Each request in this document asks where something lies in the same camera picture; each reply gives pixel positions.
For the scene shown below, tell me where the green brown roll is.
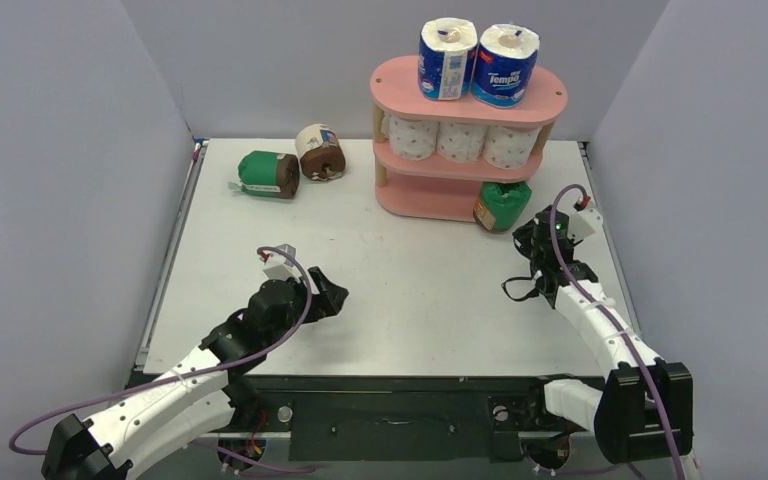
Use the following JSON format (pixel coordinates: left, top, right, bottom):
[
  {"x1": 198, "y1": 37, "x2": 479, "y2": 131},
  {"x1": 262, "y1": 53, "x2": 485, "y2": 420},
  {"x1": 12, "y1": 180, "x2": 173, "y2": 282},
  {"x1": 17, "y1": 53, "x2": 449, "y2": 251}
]
[
  {"x1": 228, "y1": 150, "x2": 301, "y2": 199},
  {"x1": 473, "y1": 181, "x2": 532, "y2": 232}
]

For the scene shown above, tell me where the pink three-tier shelf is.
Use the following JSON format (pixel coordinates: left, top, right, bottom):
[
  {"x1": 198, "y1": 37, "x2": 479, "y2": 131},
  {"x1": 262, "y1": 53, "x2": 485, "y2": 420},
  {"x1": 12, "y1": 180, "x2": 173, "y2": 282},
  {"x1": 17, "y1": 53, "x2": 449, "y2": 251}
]
[{"x1": 369, "y1": 55, "x2": 568, "y2": 222}]

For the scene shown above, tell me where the floral white paper roll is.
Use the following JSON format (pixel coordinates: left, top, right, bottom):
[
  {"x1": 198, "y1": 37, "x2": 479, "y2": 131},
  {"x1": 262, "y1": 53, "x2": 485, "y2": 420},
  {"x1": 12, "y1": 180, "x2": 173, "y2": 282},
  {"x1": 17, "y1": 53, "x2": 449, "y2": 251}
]
[{"x1": 436, "y1": 121, "x2": 488, "y2": 163}]

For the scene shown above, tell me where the blue paper roll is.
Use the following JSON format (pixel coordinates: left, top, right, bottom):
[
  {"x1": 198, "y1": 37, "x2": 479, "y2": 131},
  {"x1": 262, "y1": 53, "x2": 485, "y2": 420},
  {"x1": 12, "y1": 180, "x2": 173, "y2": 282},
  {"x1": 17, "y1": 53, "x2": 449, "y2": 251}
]
[{"x1": 418, "y1": 17, "x2": 478, "y2": 101}]

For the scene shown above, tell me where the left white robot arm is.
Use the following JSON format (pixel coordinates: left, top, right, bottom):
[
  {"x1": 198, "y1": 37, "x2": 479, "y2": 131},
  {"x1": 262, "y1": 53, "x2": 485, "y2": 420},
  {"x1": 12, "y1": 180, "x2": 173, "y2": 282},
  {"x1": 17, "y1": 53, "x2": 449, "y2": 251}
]
[{"x1": 41, "y1": 267, "x2": 349, "y2": 479}]

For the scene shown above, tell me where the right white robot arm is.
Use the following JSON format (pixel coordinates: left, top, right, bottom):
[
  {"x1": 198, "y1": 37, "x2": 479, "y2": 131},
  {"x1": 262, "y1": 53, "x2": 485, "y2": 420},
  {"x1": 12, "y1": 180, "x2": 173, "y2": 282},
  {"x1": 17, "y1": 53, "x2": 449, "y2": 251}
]
[{"x1": 513, "y1": 207, "x2": 693, "y2": 464}]

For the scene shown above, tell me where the beige brown paper roll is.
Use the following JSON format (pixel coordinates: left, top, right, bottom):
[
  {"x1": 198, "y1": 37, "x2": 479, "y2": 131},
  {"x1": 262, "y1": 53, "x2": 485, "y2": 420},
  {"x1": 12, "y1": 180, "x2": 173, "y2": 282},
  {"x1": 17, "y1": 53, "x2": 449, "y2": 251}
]
[{"x1": 295, "y1": 123, "x2": 346, "y2": 181}]

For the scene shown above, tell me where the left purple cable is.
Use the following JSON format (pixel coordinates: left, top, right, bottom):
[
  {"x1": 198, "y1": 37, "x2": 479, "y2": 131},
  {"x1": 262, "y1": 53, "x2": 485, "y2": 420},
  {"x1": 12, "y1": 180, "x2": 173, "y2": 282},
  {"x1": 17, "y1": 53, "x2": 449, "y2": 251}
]
[{"x1": 7, "y1": 246, "x2": 316, "y2": 478}]

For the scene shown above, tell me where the purple cable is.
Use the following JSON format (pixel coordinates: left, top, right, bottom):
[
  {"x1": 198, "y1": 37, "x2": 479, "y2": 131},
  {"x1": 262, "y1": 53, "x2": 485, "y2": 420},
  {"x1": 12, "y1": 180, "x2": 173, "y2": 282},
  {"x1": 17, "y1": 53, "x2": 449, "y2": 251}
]
[
  {"x1": 548, "y1": 184, "x2": 687, "y2": 480},
  {"x1": 7, "y1": 246, "x2": 316, "y2": 478}
]

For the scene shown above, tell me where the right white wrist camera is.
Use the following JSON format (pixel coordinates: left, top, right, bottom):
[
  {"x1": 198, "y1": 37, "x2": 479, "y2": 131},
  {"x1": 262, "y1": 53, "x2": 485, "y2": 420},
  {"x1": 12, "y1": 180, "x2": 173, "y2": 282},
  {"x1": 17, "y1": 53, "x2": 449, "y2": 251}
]
[{"x1": 567, "y1": 205, "x2": 603, "y2": 243}]

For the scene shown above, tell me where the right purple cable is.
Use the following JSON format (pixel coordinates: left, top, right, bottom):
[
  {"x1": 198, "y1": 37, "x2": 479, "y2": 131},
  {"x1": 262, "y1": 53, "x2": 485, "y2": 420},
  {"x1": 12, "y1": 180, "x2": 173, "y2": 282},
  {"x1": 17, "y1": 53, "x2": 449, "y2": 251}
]
[{"x1": 548, "y1": 184, "x2": 687, "y2": 480}]

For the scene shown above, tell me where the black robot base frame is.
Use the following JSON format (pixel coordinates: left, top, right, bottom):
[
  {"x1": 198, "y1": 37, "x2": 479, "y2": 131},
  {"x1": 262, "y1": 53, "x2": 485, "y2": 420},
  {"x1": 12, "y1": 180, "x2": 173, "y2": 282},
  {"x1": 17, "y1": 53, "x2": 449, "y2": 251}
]
[{"x1": 205, "y1": 375, "x2": 579, "y2": 474}]

